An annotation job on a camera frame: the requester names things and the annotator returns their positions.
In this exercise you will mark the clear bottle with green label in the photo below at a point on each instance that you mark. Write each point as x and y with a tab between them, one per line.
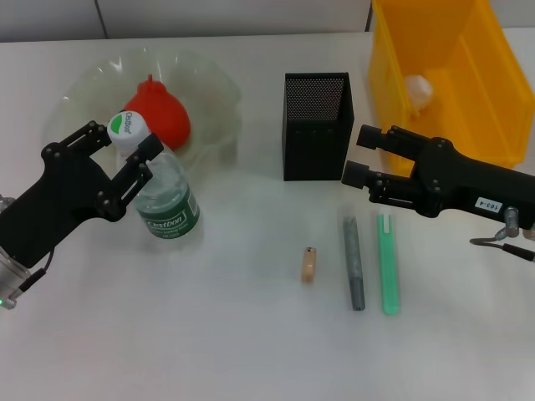
171	209

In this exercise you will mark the translucent green fruit plate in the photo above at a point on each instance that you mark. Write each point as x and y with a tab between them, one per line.
209	108

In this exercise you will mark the black mesh pen holder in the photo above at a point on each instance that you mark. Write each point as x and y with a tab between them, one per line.
317	150

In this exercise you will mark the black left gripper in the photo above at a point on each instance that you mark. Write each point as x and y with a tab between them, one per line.
58	192

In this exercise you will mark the yellow plastic bin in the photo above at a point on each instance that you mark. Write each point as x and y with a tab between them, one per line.
472	83

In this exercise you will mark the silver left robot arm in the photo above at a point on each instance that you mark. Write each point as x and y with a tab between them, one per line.
8	277

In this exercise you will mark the red-orange toy orange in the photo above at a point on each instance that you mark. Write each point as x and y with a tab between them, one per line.
163	113

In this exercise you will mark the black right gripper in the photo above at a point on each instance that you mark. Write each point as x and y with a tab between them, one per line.
468	184

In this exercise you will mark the white paper ball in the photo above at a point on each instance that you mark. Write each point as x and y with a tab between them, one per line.
418	94

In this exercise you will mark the grey glitter pen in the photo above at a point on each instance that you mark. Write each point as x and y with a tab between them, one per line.
353	259

